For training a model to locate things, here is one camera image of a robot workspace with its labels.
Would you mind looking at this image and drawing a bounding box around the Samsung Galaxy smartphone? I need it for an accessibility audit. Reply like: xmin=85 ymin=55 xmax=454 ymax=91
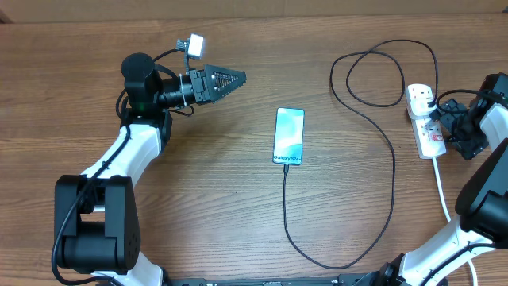
xmin=272 ymin=107 xmax=305 ymax=165

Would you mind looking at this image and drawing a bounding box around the black USB charging cable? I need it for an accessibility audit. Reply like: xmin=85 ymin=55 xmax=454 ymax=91
xmin=282 ymin=38 xmax=440 ymax=271

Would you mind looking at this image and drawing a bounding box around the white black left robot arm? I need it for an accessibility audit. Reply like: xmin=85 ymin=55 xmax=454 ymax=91
xmin=51 ymin=53 xmax=247 ymax=285

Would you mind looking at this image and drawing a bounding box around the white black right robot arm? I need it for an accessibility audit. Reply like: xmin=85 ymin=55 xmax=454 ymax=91
xmin=357 ymin=72 xmax=507 ymax=285

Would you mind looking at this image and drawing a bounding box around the white USB charger adapter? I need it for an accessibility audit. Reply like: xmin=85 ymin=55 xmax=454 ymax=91
xmin=407 ymin=98 xmax=437 ymax=120

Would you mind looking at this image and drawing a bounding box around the white power strip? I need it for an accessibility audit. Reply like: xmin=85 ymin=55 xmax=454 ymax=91
xmin=406 ymin=83 xmax=446 ymax=160

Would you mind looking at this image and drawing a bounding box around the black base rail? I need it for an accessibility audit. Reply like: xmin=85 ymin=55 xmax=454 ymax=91
xmin=160 ymin=272 xmax=390 ymax=286

